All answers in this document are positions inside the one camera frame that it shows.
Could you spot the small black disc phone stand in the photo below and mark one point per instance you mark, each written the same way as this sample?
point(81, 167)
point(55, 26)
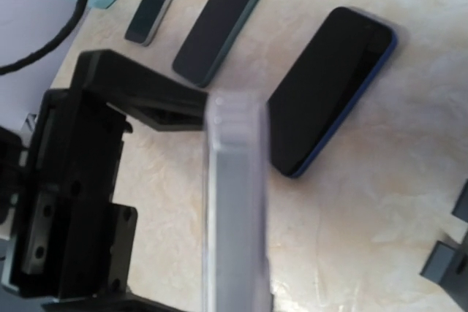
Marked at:
point(444, 257)

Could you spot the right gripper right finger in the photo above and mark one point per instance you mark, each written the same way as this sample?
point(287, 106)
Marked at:
point(138, 91)

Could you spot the black smartphone white back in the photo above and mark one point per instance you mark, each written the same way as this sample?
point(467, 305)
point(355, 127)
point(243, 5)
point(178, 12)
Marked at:
point(146, 21)

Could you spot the blue-edged black smartphone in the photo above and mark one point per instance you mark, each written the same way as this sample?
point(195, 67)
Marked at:
point(323, 86)

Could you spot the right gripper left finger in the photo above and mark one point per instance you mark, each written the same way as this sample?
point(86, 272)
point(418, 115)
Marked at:
point(115, 302)

